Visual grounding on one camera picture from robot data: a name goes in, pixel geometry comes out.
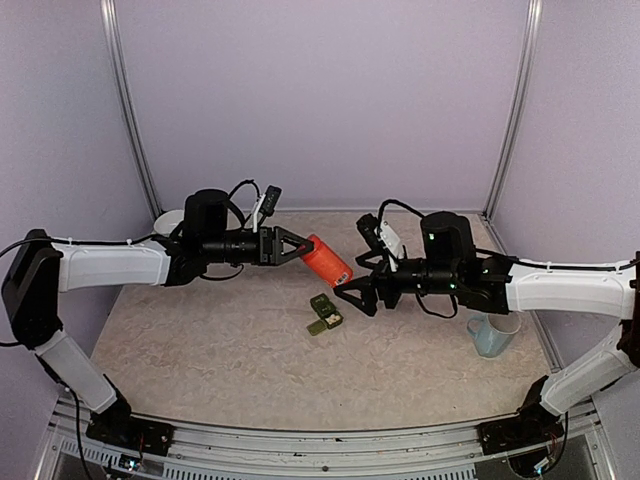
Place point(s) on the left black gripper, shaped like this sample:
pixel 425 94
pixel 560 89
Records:
pixel 270 245

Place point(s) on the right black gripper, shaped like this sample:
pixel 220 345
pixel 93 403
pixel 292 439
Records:
pixel 368 286

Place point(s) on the red pill bottle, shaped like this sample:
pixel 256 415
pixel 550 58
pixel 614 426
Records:
pixel 327 264

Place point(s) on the green weekly pill organizer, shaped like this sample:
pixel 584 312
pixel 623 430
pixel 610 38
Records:
pixel 328 315

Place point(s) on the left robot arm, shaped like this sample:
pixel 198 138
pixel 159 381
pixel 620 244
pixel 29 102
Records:
pixel 213 230

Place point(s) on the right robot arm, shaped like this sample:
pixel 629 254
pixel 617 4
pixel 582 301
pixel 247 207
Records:
pixel 495 283

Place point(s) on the white bowl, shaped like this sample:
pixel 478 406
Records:
pixel 166 223

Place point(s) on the light blue mug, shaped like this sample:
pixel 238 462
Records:
pixel 492 333

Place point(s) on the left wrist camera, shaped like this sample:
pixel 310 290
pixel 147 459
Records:
pixel 264 207

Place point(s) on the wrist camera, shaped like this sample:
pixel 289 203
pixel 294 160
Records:
pixel 378 234
pixel 264 207

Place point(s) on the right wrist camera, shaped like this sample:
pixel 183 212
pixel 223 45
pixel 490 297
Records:
pixel 378 234

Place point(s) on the right aluminium frame post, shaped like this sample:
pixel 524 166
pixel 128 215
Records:
pixel 517 108

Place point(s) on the aluminium frame post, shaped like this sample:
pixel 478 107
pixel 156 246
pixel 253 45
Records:
pixel 517 108
pixel 118 63

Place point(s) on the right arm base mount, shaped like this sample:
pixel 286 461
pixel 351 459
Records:
pixel 532 425

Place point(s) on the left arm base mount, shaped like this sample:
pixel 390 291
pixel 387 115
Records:
pixel 117 426

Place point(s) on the left aluminium frame post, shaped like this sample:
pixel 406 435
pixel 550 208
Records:
pixel 118 63

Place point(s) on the front aluminium rail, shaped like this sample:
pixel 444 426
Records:
pixel 204 451

